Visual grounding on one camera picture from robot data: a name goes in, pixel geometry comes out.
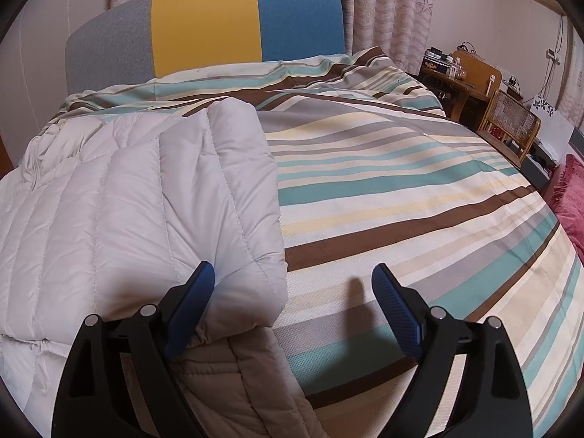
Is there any dark low cabinet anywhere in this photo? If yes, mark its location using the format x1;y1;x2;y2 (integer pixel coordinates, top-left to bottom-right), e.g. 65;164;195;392
520;143;561;193

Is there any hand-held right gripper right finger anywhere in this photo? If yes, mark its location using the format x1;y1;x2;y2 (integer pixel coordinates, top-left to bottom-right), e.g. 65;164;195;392
371;264;534;438

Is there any grey yellow blue headboard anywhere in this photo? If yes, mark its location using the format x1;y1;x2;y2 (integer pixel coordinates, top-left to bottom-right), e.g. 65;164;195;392
65;0;346;94

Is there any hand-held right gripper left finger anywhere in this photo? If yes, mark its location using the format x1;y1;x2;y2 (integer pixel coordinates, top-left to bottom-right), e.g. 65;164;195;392
51;261;216;438

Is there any white puffer jacket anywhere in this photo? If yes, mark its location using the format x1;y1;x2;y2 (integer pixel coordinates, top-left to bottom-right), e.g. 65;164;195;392
0;99;320;438

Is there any striped bed cover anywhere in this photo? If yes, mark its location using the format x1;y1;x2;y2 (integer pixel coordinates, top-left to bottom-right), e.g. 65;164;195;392
34;47;584;438

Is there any pink cushion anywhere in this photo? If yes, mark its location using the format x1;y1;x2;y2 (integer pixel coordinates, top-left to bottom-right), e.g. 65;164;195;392
545;154;584;256

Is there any dark storage box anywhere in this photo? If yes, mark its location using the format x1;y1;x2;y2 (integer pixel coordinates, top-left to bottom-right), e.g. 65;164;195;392
423;48;453;73

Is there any rattan chair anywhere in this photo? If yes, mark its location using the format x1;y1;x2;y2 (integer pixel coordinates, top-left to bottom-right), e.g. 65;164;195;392
477;89;542;166

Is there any wooden desk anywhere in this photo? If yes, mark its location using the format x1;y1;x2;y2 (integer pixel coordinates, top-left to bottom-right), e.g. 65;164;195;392
420;49;503;120

